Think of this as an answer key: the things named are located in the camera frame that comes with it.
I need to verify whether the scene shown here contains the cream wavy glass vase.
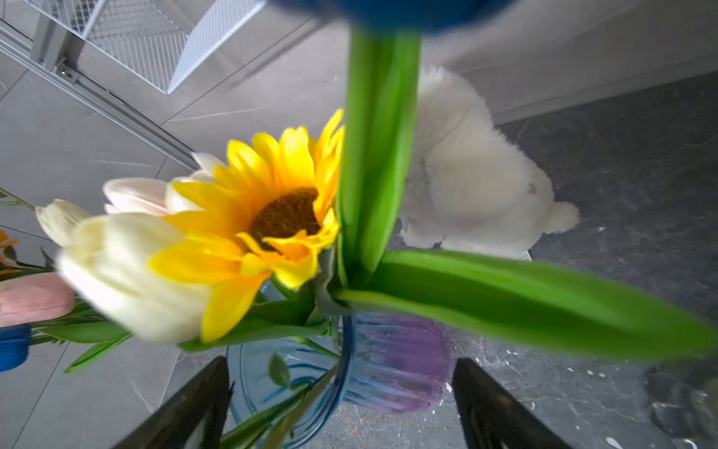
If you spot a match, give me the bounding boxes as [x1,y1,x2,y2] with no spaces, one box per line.
[644,359,717,448]

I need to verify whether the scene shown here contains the yellow sunflower centre vase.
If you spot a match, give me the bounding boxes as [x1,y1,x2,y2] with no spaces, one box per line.
[149,110,345,343]

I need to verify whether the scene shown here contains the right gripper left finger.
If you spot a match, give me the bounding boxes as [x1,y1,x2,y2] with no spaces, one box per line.
[114,357,233,449]

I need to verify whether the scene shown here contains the blue tulip left vase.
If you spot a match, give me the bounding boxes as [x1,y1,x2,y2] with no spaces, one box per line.
[0,324,32,372]

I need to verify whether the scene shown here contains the white wire wall basket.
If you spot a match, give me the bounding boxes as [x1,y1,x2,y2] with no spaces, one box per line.
[28,1,267,95]

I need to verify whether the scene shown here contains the pink tulip left vase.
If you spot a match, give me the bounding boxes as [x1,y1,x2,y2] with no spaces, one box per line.
[1,272,75,327]

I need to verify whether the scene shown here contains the blue purple ribbed vase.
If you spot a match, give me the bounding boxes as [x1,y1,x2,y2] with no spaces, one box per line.
[220,314,450,448]

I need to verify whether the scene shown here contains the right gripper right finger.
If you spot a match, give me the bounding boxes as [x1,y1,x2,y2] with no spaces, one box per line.
[452,358,570,449]

